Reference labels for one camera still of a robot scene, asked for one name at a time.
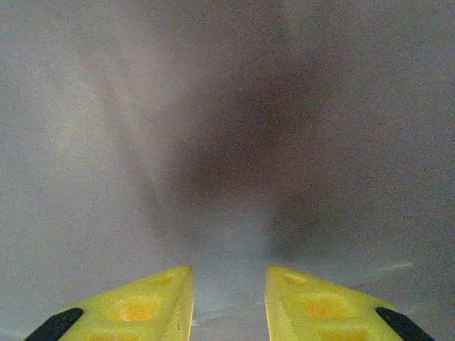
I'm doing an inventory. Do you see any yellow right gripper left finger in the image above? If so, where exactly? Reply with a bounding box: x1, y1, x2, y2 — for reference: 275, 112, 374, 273
23, 265, 195, 341

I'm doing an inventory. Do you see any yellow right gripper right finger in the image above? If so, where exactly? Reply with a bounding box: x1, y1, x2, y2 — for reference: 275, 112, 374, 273
264, 265, 437, 341

